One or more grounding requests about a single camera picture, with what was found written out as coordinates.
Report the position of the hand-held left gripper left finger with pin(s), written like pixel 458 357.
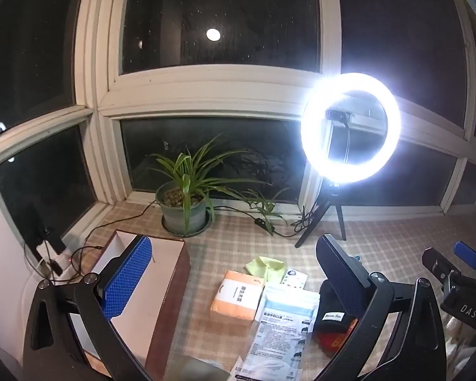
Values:
pixel 127 280

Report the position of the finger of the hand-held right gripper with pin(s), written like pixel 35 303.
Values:
pixel 466 254
pixel 436 262

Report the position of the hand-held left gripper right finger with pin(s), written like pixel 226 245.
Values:
pixel 347 283

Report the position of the brown cardboard box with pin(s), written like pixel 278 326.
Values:
pixel 146 297

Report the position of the white dotted tissue pack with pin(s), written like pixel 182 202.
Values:
pixel 294 278

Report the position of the blue white mask packet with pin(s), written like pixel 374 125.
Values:
pixel 289 305

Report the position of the light green cloth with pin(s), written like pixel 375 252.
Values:
pixel 263 268

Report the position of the clear printed mask packet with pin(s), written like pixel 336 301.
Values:
pixel 277 343

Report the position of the orange tissue pack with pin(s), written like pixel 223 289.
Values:
pixel 236 297

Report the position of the white plastic packets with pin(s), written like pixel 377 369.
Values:
pixel 460 353

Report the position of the plaid table cover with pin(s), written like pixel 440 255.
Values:
pixel 380 226

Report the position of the grey-green plant pot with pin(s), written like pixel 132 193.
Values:
pixel 174 216

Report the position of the white power strip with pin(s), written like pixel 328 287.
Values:
pixel 49 254

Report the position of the grey-green pot saucer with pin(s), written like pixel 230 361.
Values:
pixel 200 228

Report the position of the small spider plantlet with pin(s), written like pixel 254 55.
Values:
pixel 261 202

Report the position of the green spider plant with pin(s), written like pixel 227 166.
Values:
pixel 182 170

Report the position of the black phone clamp holder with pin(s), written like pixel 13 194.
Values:
pixel 337 116

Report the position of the white window frame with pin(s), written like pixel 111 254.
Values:
pixel 103 87

